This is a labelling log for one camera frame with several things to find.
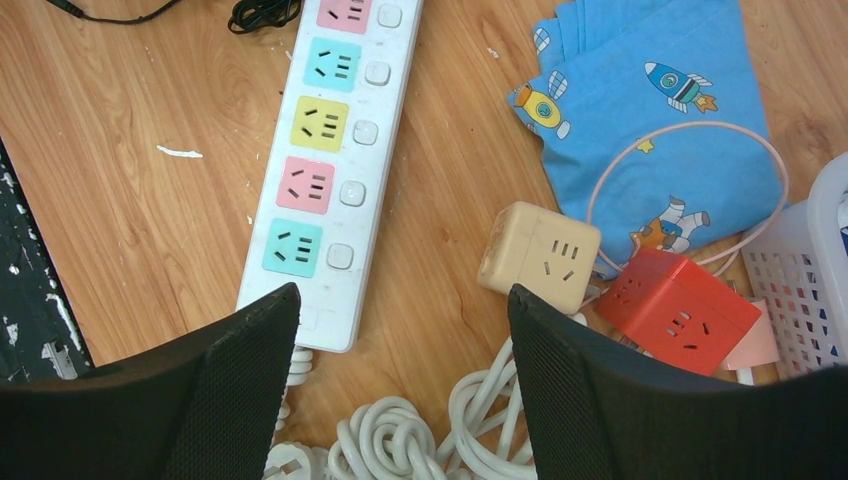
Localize red cube socket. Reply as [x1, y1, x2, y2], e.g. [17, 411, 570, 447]
[595, 249, 761, 376]

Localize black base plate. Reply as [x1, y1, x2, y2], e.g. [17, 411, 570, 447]
[1, 149, 93, 386]

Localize blue cloth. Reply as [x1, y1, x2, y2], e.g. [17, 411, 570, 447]
[508, 1, 782, 279]

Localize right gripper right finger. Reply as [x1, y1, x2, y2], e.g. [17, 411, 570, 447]
[508, 285, 847, 479]

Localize white back power strip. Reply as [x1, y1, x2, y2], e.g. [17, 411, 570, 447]
[237, 1, 423, 386]

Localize black thin adapter cable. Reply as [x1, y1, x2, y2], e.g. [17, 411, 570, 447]
[44, 0, 183, 26]

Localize white plastic basket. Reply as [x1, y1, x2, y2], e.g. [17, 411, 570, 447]
[743, 153, 847, 379]

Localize white coiled cable bundle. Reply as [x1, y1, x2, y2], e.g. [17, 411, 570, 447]
[327, 311, 588, 480]

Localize small black charger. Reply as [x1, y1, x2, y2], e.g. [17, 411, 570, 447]
[227, 0, 303, 35]

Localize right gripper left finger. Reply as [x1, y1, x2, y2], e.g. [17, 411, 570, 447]
[1, 283, 301, 479]

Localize wooden block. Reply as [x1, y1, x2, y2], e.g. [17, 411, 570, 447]
[477, 201, 601, 315]

